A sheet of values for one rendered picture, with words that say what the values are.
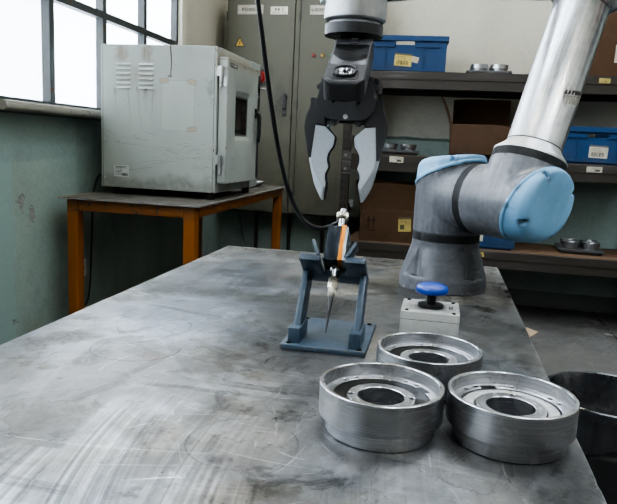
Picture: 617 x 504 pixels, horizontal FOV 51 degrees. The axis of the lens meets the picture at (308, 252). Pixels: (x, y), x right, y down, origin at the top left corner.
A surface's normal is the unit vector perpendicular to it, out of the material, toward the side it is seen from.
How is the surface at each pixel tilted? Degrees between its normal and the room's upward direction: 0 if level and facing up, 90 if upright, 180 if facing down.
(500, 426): 90
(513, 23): 90
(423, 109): 90
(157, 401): 0
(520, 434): 90
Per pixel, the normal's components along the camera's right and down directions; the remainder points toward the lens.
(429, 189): -0.80, 0.04
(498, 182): -0.71, -0.31
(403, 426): 0.22, 0.17
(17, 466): 0.04, -0.99
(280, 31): -0.21, 0.15
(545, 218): 0.52, 0.29
